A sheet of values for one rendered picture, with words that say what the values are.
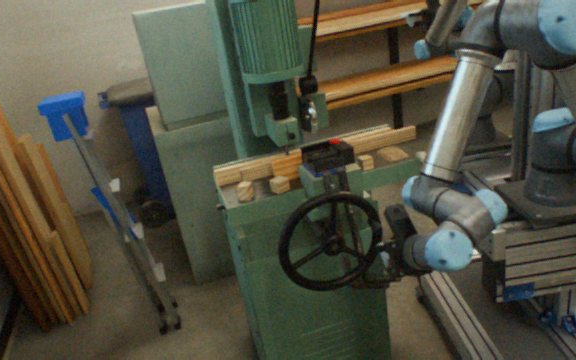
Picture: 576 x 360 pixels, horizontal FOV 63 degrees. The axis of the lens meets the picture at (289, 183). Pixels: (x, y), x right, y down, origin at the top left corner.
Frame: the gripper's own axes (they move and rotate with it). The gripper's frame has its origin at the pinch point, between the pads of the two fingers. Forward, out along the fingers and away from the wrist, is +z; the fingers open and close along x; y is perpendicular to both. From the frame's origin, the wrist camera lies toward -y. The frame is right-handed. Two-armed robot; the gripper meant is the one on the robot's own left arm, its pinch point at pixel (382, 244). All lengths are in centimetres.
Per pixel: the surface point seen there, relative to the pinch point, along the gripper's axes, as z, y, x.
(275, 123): 18.5, -41.3, -14.3
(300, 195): 16.9, -18.6, -13.4
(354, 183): 6.7, -17.2, -0.2
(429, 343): 74, 50, 35
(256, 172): 28.3, -29.8, -22.3
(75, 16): 204, -189, -89
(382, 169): 16.2, -19.7, 12.7
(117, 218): 93, -35, -76
